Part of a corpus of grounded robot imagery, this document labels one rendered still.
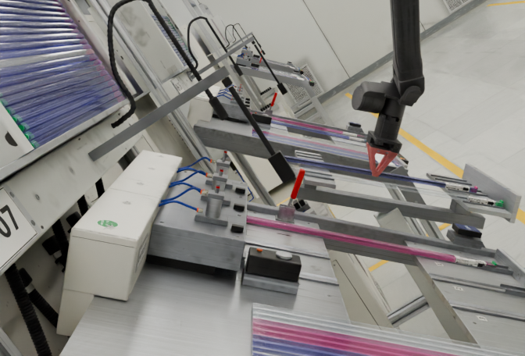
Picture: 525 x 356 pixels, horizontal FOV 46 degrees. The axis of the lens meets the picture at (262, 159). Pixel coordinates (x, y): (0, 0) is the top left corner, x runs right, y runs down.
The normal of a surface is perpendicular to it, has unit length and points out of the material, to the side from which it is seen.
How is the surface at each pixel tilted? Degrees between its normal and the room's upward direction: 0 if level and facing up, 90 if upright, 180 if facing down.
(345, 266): 90
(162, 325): 44
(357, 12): 90
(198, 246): 90
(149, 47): 90
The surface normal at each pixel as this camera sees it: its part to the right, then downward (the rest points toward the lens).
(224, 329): 0.20, -0.96
